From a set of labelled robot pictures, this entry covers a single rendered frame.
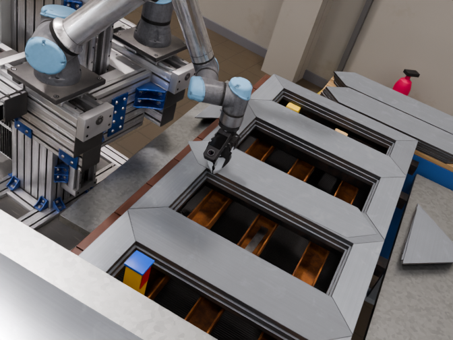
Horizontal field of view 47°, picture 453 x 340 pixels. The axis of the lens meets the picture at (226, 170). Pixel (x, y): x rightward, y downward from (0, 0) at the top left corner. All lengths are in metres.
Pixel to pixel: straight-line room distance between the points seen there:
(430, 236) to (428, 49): 2.35
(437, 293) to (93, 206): 1.23
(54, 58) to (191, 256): 0.68
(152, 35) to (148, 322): 1.26
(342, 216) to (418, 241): 0.34
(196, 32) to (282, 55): 2.77
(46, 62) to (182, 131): 0.87
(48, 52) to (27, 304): 0.74
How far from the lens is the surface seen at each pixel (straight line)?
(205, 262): 1.51
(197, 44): 1.67
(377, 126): 2.47
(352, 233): 1.81
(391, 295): 1.86
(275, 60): 4.43
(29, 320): 1.09
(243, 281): 1.50
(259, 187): 1.82
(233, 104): 1.62
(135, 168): 2.03
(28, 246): 1.24
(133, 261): 1.44
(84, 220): 1.81
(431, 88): 4.33
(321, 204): 1.86
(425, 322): 1.86
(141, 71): 2.13
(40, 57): 1.58
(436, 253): 2.06
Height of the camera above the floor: 1.98
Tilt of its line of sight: 38 degrees down
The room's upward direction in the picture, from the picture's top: 18 degrees clockwise
